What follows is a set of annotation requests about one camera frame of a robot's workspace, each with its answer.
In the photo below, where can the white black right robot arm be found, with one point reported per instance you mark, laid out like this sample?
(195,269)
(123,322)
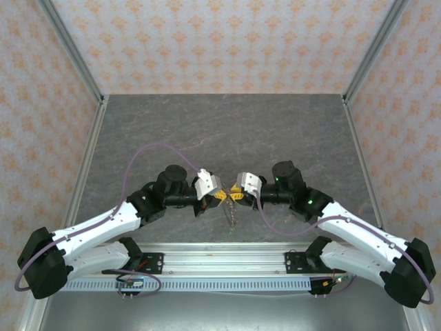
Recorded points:
(355,227)

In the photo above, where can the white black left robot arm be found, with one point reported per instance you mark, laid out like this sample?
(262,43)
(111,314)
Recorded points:
(103,224)

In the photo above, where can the small green circuit board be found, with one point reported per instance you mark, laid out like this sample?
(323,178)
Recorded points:
(132,283)
(336,280)

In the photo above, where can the grey metal shelf panel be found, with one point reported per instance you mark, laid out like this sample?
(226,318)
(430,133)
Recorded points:
(220,313)

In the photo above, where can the wide aluminium base rail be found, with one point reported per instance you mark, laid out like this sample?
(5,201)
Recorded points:
(224,262)

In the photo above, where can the aluminium table side rail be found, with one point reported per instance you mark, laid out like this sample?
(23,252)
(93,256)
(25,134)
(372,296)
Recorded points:
(360,155)
(86,155)

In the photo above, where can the aluminium frame post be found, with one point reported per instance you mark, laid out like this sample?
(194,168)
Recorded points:
(73,51)
(372,51)

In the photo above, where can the aluminium frame leg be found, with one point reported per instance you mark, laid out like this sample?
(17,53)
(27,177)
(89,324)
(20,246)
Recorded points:
(418,320)
(32,317)

